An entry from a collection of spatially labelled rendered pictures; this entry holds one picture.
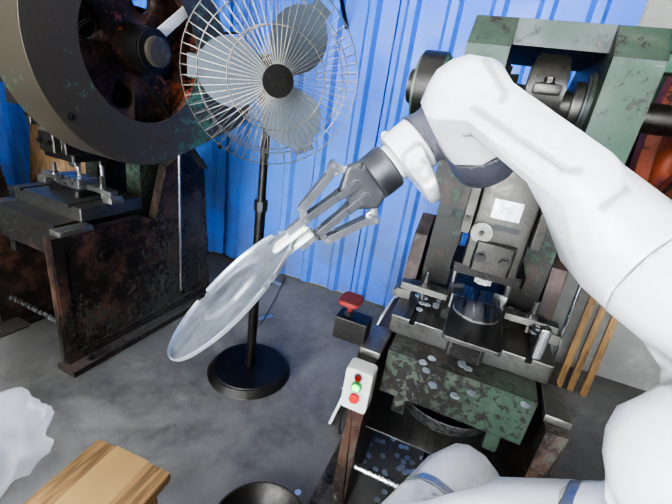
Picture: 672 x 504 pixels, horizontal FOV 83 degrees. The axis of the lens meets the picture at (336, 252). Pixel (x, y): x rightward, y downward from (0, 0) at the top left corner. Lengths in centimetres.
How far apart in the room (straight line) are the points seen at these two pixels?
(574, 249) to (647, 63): 68
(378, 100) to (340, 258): 102
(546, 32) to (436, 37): 128
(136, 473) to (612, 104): 140
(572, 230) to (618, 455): 19
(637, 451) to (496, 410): 82
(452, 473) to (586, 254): 34
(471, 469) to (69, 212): 175
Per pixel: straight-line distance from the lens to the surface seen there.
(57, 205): 202
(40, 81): 148
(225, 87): 137
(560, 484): 51
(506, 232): 110
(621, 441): 37
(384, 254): 249
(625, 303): 42
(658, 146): 150
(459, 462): 63
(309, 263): 269
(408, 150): 59
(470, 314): 111
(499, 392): 113
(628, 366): 277
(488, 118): 46
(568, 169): 42
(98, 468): 126
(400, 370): 114
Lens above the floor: 128
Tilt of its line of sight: 22 degrees down
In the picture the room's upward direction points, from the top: 9 degrees clockwise
